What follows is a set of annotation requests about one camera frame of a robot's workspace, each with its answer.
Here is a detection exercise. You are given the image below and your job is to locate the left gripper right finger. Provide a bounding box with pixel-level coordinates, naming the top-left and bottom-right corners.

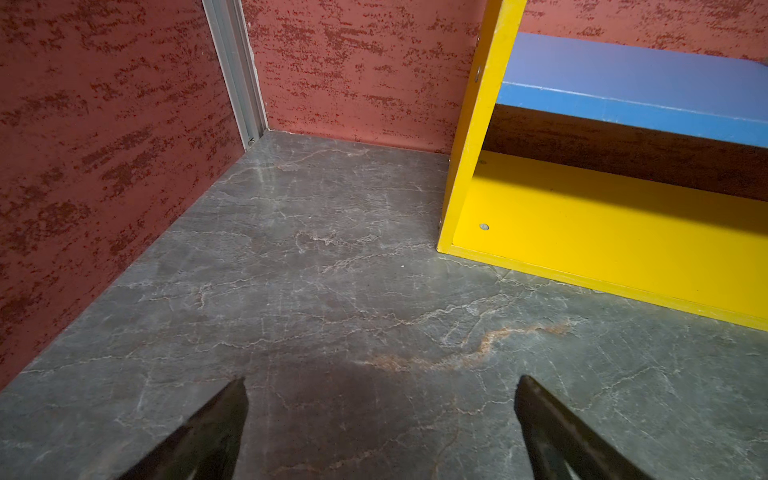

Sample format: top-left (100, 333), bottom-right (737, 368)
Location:
top-left (514, 375), bottom-right (649, 479)

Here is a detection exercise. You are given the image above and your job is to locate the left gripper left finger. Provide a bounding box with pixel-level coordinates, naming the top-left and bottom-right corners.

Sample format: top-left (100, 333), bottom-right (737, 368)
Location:
top-left (120, 377), bottom-right (249, 479)

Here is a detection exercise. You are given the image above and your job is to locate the yellow wooden bookshelf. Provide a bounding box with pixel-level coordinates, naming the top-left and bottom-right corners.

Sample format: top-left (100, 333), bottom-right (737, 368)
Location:
top-left (437, 1), bottom-right (767, 330)

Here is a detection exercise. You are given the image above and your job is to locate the aluminium corner post left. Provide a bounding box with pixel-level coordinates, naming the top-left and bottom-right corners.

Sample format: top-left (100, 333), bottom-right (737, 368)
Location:
top-left (202, 0), bottom-right (268, 151)

